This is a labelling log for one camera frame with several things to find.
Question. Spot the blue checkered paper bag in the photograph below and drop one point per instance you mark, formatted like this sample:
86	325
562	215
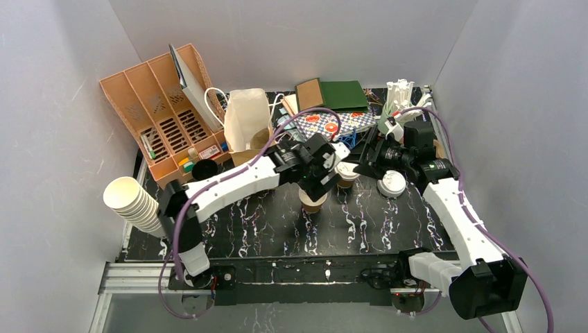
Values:
326	124

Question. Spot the green pen in organizer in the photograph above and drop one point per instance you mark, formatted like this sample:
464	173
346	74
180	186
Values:
148	147

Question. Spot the brown paper coffee cup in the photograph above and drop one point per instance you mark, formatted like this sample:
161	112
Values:
309	205

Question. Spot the stack of white cup lids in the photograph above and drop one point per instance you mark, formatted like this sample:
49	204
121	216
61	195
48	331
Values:
392	185

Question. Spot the stack of pulp cup carriers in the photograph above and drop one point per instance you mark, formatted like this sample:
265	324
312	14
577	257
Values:
439	150

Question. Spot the white board in organizer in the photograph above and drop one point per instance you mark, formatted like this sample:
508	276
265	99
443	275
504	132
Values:
194	92

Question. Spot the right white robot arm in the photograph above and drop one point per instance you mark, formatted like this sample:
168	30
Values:
487	280

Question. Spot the cream and blue bags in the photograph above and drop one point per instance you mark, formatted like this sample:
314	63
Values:
290	132

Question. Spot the green paper bag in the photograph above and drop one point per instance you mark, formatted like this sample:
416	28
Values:
339	96

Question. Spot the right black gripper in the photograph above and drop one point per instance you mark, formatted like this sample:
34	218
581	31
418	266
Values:
376	153

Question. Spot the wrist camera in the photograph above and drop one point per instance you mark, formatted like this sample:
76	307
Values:
393	129
341	152

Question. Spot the red white card box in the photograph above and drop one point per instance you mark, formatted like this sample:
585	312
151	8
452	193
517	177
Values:
210	152

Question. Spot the stack of white paper cups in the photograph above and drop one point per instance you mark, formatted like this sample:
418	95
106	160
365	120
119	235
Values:
127	198

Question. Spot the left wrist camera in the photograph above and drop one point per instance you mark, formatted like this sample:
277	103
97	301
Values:
341	152

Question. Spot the kraft paper takeout bag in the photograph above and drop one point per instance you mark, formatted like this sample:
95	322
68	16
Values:
247	124

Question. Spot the single white cup lid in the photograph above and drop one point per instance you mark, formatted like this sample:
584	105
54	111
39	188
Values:
345	171

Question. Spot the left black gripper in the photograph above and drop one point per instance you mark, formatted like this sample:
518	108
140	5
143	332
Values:
313	173

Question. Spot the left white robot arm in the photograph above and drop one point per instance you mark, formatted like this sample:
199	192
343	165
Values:
182	208

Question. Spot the green cup with straws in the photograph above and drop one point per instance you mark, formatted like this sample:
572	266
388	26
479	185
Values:
399	98

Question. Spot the orange plastic desk organizer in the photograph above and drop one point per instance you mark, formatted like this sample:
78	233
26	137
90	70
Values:
149	100

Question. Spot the blue cord bag handle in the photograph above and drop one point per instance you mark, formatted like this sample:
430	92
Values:
350	139

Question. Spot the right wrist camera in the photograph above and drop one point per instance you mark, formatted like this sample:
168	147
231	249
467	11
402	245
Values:
393	129

